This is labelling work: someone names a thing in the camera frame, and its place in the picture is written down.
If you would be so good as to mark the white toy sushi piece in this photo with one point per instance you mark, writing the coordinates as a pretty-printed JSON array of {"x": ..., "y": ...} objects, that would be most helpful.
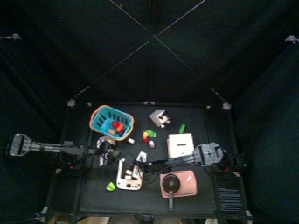
[{"x": 151, "y": 144}]

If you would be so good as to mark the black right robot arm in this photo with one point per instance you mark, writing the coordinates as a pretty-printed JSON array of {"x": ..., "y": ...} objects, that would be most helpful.
[{"x": 208, "y": 154}]

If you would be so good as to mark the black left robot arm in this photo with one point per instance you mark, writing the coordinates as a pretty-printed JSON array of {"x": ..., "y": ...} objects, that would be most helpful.
[{"x": 47, "y": 147}]

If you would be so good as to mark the beige toy food piece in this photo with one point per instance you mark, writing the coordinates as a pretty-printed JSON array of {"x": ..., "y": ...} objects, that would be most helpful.
[{"x": 112, "y": 131}]

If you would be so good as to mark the white and black sushi piece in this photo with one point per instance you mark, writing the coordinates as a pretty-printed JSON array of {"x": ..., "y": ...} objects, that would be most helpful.
[{"x": 131, "y": 141}]

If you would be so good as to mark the orange toy food piece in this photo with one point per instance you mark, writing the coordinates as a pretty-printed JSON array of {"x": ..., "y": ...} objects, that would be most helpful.
[{"x": 120, "y": 127}]

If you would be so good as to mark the red toy food piece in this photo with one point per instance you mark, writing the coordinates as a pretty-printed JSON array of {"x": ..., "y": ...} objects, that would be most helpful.
[{"x": 116, "y": 124}]

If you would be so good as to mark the white toy scale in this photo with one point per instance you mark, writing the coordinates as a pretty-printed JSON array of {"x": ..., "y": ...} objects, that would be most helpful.
[{"x": 127, "y": 181}]

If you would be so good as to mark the red toy pepper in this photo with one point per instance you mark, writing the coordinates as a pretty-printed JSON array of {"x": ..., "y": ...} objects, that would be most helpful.
[{"x": 144, "y": 139}]

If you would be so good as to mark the lime green toy wedge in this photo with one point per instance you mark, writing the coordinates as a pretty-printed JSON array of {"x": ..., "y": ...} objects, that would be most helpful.
[{"x": 111, "y": 187}]

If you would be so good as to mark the yellow toy pepper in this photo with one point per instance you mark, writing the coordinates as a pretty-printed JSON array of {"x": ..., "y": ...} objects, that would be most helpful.
[{"x": 144, "y": 134}]

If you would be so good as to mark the black toy frying pan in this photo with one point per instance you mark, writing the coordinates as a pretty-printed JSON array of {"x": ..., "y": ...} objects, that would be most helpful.
[{"x": 171, "y": 185}]

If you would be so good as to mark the teal basket with orange rim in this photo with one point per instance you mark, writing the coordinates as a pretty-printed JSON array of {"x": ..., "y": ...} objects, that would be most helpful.
[{"x": 111, "y": 122}]

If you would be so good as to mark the green toy pepper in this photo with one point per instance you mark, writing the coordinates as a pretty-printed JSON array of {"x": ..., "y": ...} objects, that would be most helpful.
[{"x": 151, "y": 133}]

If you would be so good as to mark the white toy box, red edge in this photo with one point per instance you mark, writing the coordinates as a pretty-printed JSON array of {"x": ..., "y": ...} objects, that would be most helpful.
[{"x": 180, "y": 145}]

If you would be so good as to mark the white and grey cube toy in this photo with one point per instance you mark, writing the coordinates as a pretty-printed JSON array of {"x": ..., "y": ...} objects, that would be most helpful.
[{"x": 160, "y": 118}]

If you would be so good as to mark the green toy pea pod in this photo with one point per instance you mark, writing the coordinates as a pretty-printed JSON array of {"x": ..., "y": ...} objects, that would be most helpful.
[{"x": 182, "y": 128}]

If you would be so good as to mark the white text label sticker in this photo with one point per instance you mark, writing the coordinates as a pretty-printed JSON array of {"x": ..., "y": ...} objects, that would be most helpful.
[{"x": 230, "y": 199}]

